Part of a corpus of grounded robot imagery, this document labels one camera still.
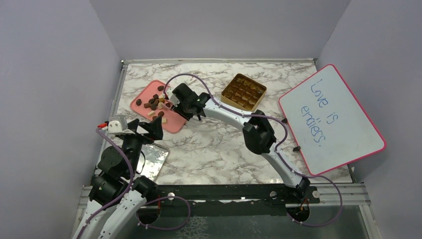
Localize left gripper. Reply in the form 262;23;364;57
121;115;163;176

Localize pink silicone tongs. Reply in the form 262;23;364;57
158;95;173;110

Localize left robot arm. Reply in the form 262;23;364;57
73;115;163;239

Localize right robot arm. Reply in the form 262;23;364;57
130;80;310;203

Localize gold chocolate tin box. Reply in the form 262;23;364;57
221;74;267;112

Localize pink plastic tray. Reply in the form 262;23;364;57
130;80;187;133

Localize pink framed whiteboard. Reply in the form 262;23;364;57
279;64;387;175

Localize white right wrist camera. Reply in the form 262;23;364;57
167;92;180;107

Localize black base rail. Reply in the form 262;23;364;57
136;184;320;224

